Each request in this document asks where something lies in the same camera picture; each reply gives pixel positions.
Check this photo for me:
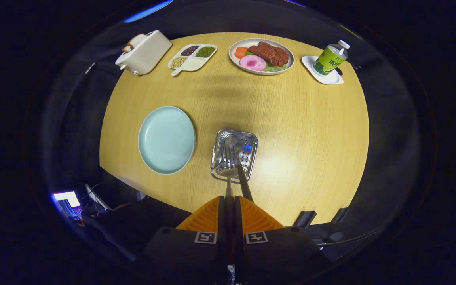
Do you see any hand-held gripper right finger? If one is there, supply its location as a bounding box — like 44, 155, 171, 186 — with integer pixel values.
234, 195, 323, 283

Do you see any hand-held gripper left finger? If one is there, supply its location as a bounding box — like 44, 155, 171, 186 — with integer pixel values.
137, 195, 228, 285

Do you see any metal spoon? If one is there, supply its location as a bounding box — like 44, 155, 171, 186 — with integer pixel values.
224, 135, 255, 203

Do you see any metal fork brown handle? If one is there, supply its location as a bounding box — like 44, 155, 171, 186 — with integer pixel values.
219, 146, 238, 198

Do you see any perforated metal cutlery basket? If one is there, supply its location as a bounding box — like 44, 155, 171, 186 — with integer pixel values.
210, 129, 258, 184

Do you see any light blue plate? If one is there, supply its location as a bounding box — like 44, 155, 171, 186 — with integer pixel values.
138, 106, 196, 175

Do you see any green lettuce leaf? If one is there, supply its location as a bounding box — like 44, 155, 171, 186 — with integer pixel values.
245, 49, 289, 72

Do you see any laptop screen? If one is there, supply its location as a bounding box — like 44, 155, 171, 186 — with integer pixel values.
52, 190, 84, 222

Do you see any pink ham slice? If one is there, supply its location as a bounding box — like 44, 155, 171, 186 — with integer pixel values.
239, 55, 267, 72

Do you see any white divided dish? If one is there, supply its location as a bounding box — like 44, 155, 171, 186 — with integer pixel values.
167, 44, 218, 77

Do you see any white square coaster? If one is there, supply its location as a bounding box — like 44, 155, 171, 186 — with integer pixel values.
301, 55, 344, 85

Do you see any red-brown grilled meat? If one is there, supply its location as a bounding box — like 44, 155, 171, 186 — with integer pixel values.
248, 41, 290, 67

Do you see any white food plate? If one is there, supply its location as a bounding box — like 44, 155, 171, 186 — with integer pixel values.
228, 38, 295, 76

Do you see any white toaster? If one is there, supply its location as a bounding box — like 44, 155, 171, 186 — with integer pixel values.
115, 30, 173, 76

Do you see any green label bottle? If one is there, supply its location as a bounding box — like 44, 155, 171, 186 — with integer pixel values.
312, 40, 350, 76

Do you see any large toast slice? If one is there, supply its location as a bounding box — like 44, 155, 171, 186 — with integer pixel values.
128, 34, 148, 48

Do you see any black angled bracket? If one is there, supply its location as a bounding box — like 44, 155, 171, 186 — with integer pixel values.
293, 211, 317, 228
331, 207, 350, 224

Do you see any white cable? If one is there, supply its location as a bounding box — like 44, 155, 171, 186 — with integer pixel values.
85, 183, 113, 211

